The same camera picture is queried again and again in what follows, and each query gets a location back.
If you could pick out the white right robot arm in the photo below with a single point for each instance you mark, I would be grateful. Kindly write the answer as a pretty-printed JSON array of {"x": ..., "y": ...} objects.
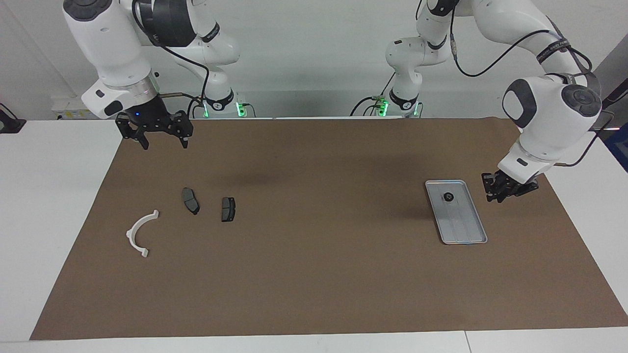
[{"x": 113, "y": 44}]

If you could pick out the long grey brake pad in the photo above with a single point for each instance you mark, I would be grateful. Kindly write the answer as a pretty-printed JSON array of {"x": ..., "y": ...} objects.
[{"x": 190, "y": 201}]

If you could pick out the silver metal tray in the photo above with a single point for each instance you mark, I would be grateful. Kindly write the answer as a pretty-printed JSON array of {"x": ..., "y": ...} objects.
[{"x": 461, "y": 220}]

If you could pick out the brown table mat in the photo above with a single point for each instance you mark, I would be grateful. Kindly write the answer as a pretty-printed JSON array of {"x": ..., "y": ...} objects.
[{"x": 314, "y": 284}]

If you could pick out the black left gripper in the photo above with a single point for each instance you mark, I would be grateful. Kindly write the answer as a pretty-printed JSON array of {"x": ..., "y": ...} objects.
[{"x": 520, "y": 185}]

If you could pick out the blue box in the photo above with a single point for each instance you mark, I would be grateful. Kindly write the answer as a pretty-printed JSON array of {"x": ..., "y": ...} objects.
[{"x": 619, "y": 147}]

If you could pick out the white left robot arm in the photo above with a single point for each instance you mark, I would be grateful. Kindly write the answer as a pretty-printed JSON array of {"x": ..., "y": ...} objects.
[{"x": 549, "y": 117}]

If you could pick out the short grey brake pad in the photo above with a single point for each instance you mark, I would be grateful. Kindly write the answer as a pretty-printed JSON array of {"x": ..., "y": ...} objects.
[{"x": 228, "y": 210}]

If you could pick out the black stand with pole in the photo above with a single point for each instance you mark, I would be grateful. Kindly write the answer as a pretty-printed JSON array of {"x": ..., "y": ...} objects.
[{"x": 615, "y": 95}]

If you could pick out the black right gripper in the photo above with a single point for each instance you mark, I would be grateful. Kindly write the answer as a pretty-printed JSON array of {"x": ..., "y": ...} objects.
[{"x": 149, "y": 116}]

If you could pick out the white curved plastic bracket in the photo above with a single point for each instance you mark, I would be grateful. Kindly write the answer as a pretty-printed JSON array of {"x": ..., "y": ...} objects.
[{"x": 132, "y": 238}]

